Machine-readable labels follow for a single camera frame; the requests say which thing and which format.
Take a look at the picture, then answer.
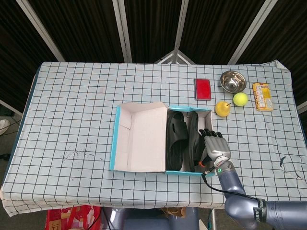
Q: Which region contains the white triangular screen foot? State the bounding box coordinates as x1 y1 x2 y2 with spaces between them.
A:
155 49 196 65

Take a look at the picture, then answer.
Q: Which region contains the steel bowl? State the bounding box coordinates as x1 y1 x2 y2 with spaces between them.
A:
220 70 247 93

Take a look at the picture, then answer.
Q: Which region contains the white screen frame post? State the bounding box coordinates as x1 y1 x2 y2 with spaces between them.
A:
227 0 275 65
171 0 190 63
15 0 66 62
112 0 133 63

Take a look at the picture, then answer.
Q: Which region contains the red stamp pad case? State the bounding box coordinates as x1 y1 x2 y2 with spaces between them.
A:
193 78 213 101

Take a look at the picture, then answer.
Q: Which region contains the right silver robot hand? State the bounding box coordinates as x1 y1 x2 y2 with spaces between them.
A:
198 128 231 168

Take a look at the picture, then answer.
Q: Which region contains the blue-grey chair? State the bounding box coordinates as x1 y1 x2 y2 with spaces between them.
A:
102 207 200 230

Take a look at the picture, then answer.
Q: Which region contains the yellow-green tennis ball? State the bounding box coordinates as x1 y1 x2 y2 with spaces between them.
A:
233 92 248 107

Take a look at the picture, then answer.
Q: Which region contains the yellow pear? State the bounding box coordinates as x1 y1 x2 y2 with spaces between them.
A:
215 101 232 117

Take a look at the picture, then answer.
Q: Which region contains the yellow snack packet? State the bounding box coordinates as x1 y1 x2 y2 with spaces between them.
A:
252 82 274 112

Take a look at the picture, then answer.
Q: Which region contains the brown paper bag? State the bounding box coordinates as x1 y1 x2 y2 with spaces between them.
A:
160 207 187 219

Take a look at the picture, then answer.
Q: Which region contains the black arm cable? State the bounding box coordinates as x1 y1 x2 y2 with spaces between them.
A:
201 171 260 200

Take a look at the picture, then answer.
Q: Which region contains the checked light blue tablecloth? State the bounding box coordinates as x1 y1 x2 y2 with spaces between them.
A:
0 60 303 218

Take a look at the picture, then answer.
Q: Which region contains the black rubber slipper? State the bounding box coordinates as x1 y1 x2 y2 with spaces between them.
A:
187 112 209 173
165 112 189 171

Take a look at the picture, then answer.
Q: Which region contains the red patterned bag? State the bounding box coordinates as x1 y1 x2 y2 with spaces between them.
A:
45 205 103 230

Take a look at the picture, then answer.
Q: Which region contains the light blue shoe box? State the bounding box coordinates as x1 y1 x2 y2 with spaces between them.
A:
109 102 215 178

